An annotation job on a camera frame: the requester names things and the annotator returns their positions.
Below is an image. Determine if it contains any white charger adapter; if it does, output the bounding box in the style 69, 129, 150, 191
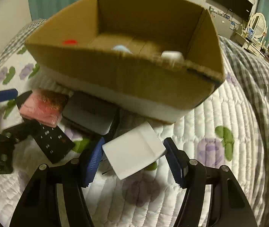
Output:
102, 122, 166, 180

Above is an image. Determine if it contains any grey case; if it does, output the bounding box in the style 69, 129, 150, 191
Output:
62, 91, 119, 135

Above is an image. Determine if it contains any black remote control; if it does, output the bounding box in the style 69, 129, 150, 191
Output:
16, 91, 74, 164

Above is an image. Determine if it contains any white floral quilted mat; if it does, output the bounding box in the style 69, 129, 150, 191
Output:
0, 41, 265, 227

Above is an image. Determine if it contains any red round cap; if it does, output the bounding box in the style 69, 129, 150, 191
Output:
62, 39, 78, 45

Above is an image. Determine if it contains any white small box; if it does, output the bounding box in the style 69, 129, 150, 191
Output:
161, 51, 185, 63

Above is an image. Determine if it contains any brown cardboard box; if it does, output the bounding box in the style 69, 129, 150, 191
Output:
25, 0, 225, 124

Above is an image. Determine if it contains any light blue small case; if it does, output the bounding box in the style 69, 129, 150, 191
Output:
112, 45, 132, 54

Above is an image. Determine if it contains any grey checkered bed cover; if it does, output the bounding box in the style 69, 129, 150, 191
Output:
0, 19, 269, 226

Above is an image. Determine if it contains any white dressing table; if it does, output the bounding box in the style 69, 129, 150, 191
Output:
230, 31, 269, 62

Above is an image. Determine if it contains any silver small refrigerator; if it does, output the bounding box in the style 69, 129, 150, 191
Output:
209, 6, 236, 39

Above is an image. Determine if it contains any white oval vanity mirror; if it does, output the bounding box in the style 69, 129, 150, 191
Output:
248, 12, 267, 39

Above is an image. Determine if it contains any black wall television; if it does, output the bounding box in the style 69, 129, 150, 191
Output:
212, 0, 253, 21

